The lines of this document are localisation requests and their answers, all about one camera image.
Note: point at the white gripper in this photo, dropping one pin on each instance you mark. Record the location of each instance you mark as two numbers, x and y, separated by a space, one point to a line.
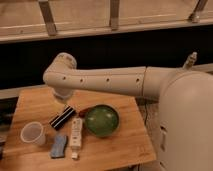
62 94

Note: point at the translucent white cup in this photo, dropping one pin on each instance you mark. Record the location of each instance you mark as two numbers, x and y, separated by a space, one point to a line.
33 132

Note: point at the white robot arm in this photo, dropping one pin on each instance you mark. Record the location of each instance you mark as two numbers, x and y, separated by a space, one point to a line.
185 104

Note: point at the black striped box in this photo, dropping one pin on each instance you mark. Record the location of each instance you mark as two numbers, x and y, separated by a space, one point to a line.
58 121

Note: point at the white remote controller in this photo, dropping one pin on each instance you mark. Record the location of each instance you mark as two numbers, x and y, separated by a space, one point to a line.
76 133

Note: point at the wooden table board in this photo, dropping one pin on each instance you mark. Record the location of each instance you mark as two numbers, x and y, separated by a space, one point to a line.
129 145

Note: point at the green bowl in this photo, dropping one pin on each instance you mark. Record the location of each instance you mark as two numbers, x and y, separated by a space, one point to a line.
101 120

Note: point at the blue sponge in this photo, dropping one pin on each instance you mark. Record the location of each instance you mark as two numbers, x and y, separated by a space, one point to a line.
58 147

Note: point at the small white plug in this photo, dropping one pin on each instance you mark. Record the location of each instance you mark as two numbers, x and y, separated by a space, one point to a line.
74 155

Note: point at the small white bottle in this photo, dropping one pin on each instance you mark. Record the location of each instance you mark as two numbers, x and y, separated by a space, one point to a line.
190 61

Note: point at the metal window frame rail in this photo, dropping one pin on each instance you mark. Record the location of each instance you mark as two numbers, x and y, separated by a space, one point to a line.
28 20

